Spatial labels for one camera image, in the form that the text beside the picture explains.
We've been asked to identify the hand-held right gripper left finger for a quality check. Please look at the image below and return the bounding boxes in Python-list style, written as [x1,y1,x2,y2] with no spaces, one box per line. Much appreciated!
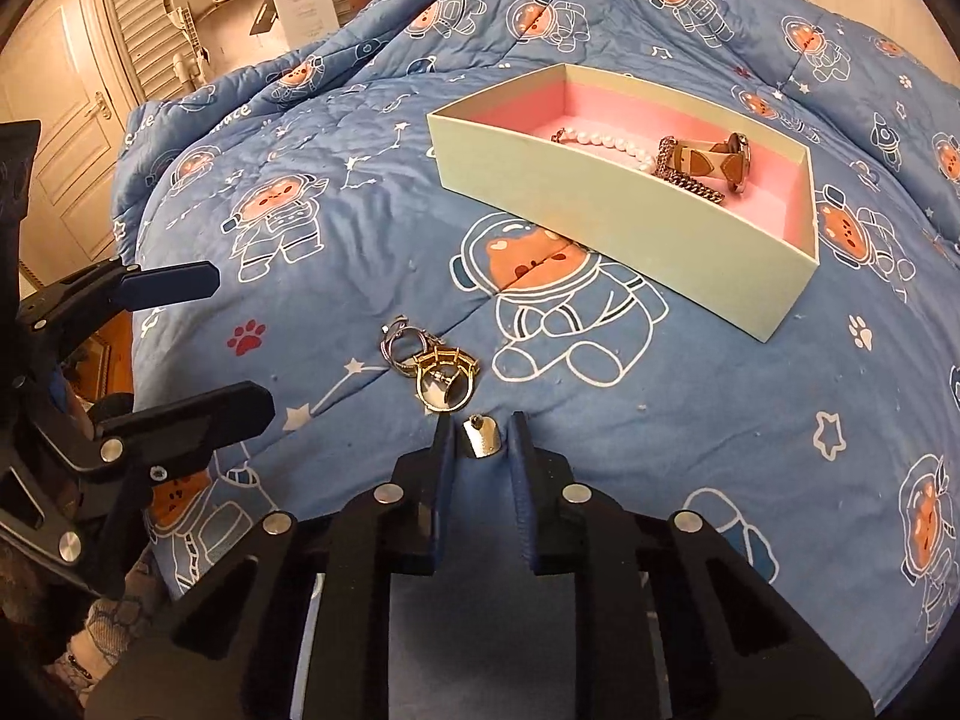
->
[84,414,457,720]

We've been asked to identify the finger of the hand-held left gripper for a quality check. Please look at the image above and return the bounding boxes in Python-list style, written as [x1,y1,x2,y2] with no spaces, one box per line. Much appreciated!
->
[16,259,221,350]
[45,381,277,481]

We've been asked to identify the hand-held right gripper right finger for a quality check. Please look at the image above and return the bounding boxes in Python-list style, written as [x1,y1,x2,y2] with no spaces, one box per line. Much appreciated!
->
[508,411,875,720]

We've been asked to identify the plain gold ring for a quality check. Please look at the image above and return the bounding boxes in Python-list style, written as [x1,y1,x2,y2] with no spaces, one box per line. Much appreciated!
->
[459,412,502,461]

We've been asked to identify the gold gem ring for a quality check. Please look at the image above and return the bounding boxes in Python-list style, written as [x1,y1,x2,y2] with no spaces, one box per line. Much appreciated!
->
[414,349,482,414]

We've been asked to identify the silver ring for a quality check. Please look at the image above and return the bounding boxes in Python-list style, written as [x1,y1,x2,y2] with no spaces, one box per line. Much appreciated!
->
[379,316,430,377]

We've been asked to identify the green box with pink lining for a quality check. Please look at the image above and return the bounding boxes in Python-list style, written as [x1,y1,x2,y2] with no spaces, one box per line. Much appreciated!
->
[426,64,817,344]

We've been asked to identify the metal chain bracelet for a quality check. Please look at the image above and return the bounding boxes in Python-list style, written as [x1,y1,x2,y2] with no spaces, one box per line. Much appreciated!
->
[656,136,727,206]

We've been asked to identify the white pearl bracelet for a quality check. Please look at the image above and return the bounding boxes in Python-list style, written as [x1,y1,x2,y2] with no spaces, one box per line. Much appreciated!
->
[551,126,658,174]

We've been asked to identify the watch with brown strap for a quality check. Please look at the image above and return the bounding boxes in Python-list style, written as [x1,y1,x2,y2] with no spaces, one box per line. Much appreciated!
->
[670,131,752,197]

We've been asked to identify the floral bed sheet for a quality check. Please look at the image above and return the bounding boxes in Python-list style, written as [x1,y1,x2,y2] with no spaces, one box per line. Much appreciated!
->
[67,559,177,691]

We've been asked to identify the blue printed blanket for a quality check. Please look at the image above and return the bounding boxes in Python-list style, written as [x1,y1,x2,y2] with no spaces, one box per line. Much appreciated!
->
[112,0,960,646]

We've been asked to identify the white panelled door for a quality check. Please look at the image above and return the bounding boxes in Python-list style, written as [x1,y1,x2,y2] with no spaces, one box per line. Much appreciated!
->
[0,0,155,282]

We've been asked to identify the white high chair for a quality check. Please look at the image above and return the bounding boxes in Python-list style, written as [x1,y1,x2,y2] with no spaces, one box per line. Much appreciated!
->
[161,0,287,85]

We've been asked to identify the louvered closet door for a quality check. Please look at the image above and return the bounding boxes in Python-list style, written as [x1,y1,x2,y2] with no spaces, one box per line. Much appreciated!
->
[96,0,280,100]

